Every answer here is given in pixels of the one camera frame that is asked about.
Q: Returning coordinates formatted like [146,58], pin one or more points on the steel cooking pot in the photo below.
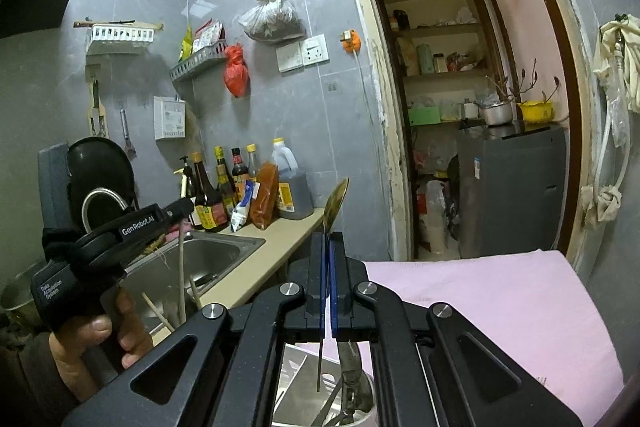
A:
[17,302]

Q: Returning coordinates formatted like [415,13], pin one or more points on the large dark sauce jug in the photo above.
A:
[295,197]

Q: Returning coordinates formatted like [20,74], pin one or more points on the curved metal faucet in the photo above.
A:
[103,191]

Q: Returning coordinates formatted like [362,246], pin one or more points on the small aluminium pot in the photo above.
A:
[497,113]

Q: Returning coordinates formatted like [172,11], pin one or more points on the orange wall hook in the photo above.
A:
[351,42]

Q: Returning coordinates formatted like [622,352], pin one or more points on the yellow green packet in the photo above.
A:
[186,44]

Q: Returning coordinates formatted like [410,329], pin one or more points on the white wall box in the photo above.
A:
[169,119]

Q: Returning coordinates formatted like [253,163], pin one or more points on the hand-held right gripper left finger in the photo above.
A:
[317,287]

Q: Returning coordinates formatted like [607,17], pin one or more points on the dry plant branches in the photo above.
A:
[522,74]

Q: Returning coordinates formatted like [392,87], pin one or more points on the yellow cap sauce bottle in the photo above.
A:
[223,179]

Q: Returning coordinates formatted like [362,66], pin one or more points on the knotted beige rag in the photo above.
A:
[605,202]

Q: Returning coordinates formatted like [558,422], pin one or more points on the pink door brown frame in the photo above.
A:
[520,32]

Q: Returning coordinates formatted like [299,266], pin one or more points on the small grey wall outlet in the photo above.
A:
[330,86]

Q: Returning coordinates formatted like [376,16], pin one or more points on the wooden shelf unit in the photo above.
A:
[440,75]

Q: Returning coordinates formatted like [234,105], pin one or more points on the white crumpled bag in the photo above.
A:
[465,14]

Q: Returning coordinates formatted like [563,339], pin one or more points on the red plastic bag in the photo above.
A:
[236,74]

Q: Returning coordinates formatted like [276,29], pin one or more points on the orange brown spice packet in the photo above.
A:
[264,197]

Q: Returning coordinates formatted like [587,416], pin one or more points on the small glass jar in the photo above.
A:
[440,63]

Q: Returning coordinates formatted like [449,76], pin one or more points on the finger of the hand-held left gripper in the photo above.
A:
[177,208]

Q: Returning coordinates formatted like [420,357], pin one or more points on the person's left hand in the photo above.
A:
[85,342]

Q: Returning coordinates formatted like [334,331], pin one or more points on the white plastic bag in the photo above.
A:
[436,217]

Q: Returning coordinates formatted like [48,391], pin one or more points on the white wall basket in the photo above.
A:
[120,36]

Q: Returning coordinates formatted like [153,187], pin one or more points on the red cap sauce bottle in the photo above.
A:
[239,172]

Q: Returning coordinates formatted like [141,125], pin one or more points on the grey cutting board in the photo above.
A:
[52,187]

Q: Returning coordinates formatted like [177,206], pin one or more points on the white wall socket panel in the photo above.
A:
[302,53]

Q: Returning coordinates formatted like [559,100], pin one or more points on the green box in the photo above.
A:
[425,116]

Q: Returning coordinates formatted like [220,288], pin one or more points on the pale wooden door frame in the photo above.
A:
[385,107]

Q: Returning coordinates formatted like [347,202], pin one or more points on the metal hanging utensil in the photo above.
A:
[125,127]

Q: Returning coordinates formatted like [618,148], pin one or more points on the red snack packets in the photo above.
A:
[465,62]

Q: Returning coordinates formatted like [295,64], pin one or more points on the grey wall shelf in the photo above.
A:
[195,64]

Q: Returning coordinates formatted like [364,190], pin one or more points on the dark jar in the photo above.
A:
[400,20]

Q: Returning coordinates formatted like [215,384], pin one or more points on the pink flower printed blanket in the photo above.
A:
[475,307]

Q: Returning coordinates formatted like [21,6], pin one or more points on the black frying pan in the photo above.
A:
[100,167]

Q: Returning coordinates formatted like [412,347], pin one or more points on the pale green canister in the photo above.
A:
[425,59]

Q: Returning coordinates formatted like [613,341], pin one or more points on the white plastic basket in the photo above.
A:
[295,372]

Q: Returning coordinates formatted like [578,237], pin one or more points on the pink dish cloth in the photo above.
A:
[176,235]

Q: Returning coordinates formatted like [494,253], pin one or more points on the clear bottle yellow cap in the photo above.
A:
[252,162]

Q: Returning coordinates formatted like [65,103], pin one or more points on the clear bag dark contents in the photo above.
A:
[272,24]

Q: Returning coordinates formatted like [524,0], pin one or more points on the white blue packet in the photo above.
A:
[241,212]

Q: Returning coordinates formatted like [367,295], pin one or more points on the pump dispenser bottle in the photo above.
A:
[183,182]

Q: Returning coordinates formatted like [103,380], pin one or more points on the red white packets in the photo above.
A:
[207,36]

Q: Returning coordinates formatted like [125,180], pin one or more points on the large soy sauce bottle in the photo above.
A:
[207,207]

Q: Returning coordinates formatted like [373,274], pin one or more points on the yellow bowl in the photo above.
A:
[536,111]

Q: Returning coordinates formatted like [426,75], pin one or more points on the stainless steel sink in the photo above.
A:
[225,252]

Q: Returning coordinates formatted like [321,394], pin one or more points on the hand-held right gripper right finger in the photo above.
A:
[340,297]

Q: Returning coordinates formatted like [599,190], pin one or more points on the wooden hanging utensil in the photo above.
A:
[97,107]

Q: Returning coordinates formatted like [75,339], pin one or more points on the person's left forearm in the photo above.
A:
[30,382]

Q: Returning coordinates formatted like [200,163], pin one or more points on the wooden chopstick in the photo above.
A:
[157,313]
[195,292]

